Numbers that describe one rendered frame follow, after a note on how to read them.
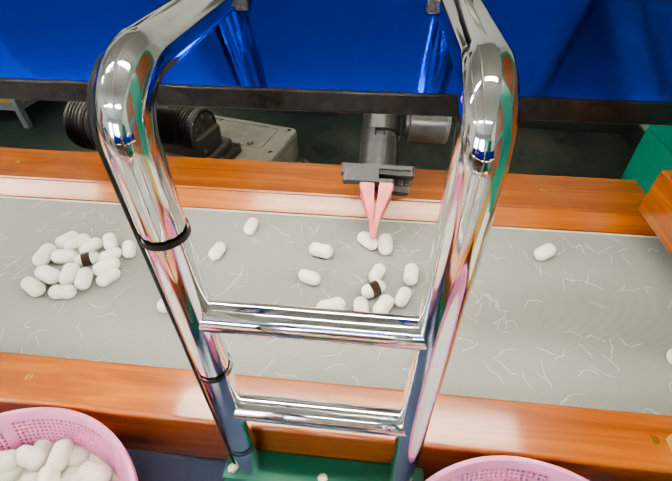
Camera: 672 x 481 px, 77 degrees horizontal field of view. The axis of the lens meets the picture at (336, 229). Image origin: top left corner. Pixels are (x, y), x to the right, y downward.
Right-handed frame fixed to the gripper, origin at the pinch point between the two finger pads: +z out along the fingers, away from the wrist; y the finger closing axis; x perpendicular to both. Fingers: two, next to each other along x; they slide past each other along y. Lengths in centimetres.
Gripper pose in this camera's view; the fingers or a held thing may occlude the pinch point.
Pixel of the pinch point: (373, 232)
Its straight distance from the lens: 60.1
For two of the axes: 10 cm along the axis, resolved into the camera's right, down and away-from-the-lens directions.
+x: 0.7, 1.7, 9.8
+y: 9.9, 0.7, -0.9
